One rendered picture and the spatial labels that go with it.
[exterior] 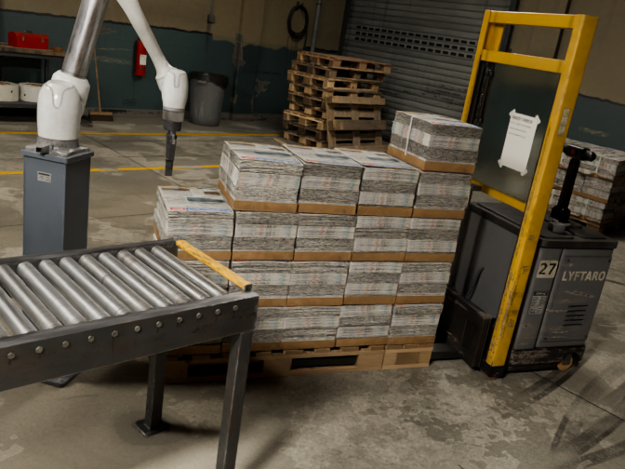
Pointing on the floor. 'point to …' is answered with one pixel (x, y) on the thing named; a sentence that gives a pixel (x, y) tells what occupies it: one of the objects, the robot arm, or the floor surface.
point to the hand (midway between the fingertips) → (168, 167)
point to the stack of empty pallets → (316, 88)
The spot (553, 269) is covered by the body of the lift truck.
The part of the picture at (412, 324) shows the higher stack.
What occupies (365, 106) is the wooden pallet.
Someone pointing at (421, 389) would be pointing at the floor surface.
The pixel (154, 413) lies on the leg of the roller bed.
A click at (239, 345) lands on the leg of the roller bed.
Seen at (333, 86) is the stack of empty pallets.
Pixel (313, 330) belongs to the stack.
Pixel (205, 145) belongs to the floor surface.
